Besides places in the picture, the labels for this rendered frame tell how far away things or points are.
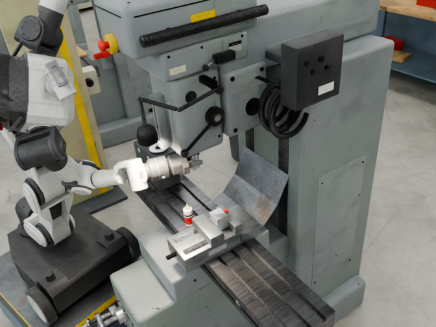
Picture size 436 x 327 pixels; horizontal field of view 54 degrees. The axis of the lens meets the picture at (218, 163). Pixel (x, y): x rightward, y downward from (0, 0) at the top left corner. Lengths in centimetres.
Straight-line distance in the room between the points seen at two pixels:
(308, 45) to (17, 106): 98
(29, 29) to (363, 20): 128
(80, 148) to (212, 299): 188
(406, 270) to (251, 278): 158
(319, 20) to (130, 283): 134
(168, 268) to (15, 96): 88
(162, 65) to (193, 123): 26
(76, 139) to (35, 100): 183
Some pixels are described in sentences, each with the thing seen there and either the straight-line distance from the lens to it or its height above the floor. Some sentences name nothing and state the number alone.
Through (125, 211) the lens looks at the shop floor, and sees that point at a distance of 354.
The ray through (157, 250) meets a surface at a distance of 193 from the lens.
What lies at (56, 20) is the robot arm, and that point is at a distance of 174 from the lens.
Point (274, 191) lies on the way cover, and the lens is 193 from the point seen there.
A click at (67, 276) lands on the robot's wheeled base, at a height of 59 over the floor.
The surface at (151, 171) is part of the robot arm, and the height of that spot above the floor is 125.
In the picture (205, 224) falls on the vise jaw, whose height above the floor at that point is 103.
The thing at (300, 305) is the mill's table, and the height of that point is 92.
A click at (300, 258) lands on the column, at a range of 214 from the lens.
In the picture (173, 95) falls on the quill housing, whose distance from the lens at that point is 146.
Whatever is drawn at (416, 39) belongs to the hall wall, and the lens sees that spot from 604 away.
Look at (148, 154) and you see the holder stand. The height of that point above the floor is 110.
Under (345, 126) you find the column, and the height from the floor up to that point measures 126.
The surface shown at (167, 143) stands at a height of 136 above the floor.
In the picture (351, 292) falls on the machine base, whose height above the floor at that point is 19.
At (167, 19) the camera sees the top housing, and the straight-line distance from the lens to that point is 133.
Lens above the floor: 216
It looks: 34 degrees down
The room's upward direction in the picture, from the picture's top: 5 degrees counter-clockwise
